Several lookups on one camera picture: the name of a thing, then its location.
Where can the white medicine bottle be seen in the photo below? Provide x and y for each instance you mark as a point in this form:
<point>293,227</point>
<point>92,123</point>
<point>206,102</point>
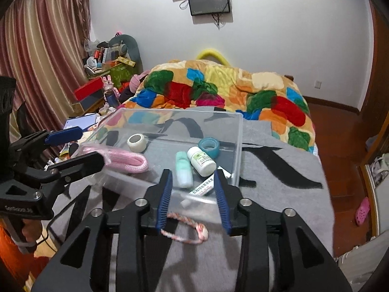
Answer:
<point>201,161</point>

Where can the bunny-topped water bottle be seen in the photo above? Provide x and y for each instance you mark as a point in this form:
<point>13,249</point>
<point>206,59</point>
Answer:
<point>110,92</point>

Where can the teal tape roll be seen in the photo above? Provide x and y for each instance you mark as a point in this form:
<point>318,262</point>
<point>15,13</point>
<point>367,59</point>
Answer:
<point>209,146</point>

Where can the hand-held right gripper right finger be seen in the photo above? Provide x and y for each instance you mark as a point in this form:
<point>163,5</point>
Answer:
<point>221,200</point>

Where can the grey plush toy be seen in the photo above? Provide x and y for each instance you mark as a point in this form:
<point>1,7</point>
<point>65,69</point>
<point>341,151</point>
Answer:
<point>129,47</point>

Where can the clear plastic storage box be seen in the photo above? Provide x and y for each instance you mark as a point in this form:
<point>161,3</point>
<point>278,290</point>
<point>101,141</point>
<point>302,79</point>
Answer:
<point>182,127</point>

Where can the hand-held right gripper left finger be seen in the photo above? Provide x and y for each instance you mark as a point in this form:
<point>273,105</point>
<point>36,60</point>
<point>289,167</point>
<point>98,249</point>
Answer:
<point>163,202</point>

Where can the white tape roll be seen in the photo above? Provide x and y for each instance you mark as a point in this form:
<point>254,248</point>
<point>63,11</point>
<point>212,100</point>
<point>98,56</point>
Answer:
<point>136,142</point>

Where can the mint green small bottle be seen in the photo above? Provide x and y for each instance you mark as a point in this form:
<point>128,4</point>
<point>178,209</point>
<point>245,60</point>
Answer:
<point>183,173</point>

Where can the colourful patchwork quilt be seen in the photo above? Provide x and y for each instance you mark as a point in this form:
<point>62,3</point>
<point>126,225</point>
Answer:
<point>231,88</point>

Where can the white ointment tube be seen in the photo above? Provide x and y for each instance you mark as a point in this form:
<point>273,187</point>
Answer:
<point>204,188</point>

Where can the striped pink curtain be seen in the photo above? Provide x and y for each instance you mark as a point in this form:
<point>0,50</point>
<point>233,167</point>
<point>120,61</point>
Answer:
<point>42,51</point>

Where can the red rectangular box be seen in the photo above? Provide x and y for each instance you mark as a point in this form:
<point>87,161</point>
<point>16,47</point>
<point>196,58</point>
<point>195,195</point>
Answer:
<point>88,88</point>

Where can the small black wall monitor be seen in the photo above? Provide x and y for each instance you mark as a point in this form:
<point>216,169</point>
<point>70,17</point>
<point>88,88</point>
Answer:
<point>208,1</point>

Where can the pink clog shoe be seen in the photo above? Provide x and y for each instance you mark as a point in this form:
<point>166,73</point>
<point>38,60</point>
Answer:
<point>363,211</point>

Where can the pink knitted hat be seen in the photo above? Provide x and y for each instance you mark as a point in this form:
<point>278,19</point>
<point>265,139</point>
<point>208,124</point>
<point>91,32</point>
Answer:
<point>136,82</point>

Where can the blue notebook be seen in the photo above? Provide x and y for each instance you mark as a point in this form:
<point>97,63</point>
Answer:
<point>80,123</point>

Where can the green cardboard box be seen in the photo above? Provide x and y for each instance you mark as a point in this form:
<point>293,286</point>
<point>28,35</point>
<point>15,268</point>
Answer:
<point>121,72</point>

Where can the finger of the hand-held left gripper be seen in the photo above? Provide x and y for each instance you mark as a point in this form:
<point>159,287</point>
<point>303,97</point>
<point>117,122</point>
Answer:
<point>65,136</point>
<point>83,161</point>

